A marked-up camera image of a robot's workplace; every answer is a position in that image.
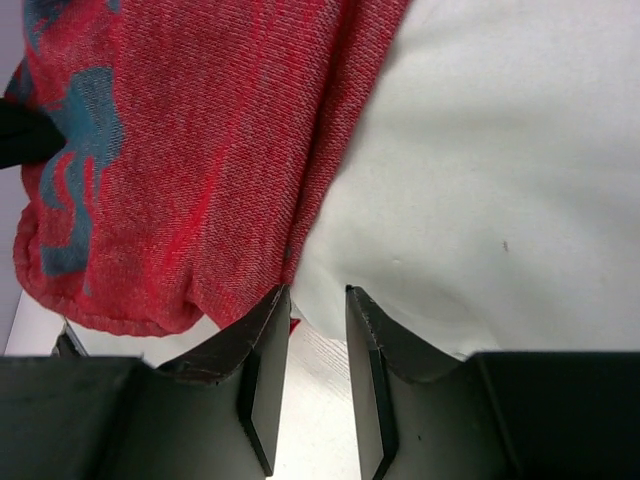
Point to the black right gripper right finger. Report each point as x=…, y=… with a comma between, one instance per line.
x=422, y=414

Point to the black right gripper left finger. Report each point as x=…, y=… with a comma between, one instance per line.
x=211, y=413

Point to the red printed pillowcase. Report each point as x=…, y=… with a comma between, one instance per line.
x=201, y=138

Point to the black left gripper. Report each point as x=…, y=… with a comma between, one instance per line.
x=27, y=136

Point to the white pillow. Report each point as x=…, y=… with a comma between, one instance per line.
x=489, y=198

